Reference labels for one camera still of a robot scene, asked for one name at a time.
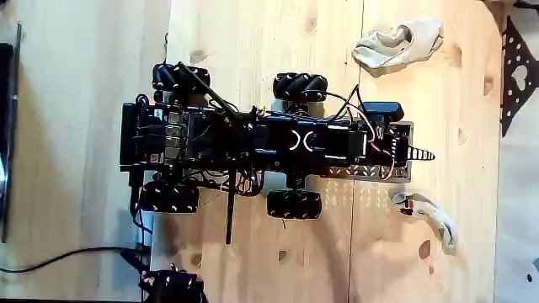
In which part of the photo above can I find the black power cable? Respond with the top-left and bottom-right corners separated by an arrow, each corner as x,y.
0,246 -> 151,274

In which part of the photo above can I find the thin black camera cable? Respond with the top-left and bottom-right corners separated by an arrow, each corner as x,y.
323,83 -> 368,121

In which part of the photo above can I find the white patterned sock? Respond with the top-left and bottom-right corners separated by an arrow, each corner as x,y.
390,191 -> 459,256

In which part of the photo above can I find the black oval wrist camera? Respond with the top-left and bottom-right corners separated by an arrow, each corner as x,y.
360,101 -> 405,123

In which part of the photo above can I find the plain white sock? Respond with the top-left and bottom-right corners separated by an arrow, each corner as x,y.
351,16 -> 445,70

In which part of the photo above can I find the black antenna rod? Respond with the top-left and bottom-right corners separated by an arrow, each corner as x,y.
225,166 -> 238,246
176,61 -> 241,123

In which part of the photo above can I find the black perforated metal bracket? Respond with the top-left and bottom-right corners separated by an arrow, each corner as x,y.
499,15 -> 539,138

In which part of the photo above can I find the dark flat monitor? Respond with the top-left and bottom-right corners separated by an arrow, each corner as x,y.
0,23 -> 23,244

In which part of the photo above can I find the black roller wheel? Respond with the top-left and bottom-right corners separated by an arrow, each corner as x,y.
266,189 -> 323,221
138,181 -> 200,214
272,72 -> 328,103
152,62 -> 211,94

